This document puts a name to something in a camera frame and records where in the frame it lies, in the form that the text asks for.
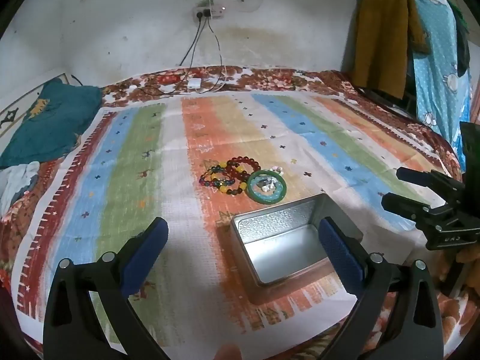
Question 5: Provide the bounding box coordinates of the blue printed cloth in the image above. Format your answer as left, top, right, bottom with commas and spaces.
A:
407, 0, 474, 155

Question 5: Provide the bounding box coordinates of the mustard yellow garment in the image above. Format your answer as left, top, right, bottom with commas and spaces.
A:
352, 0, 432, 100

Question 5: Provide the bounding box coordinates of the green jade bangle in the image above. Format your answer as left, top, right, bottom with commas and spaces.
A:
245, 170, 288, 205

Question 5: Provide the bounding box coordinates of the silver metal tin box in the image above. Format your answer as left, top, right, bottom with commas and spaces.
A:
229, 193, 364, 287

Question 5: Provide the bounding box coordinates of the white cloth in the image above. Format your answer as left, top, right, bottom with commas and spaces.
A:
0, 161, 40, 214

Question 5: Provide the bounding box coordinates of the striped printed mat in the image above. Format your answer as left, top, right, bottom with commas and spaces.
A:
11, 92, 456, 347

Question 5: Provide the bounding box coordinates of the teal pillow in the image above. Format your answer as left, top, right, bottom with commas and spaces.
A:
0, 79, 104, 169

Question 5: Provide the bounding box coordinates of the red bead bracelet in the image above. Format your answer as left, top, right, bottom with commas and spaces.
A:
225, 156, 262, 181

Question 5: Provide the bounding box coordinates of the person's left hand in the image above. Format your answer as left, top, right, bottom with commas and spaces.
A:
215, 345, 242, 360

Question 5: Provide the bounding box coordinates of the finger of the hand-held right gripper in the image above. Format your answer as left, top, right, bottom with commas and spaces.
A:
381, 192, 449, 230
396, 167, 466, 205

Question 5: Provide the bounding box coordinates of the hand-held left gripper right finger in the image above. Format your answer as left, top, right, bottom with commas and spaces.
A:
318, 215, 445, 360

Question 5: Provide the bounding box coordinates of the black cable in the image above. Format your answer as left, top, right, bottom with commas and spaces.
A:
150, 18, 208, 96
139, 17, 201, 96

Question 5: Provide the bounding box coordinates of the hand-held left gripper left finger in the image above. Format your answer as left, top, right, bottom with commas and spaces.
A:
43, 217, 169, 360

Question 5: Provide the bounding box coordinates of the white wall power socket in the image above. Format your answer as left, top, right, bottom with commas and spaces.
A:
193, 0, 226, 20

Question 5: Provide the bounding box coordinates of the dark green garment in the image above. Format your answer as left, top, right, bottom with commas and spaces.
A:
451, 3, 472, 76

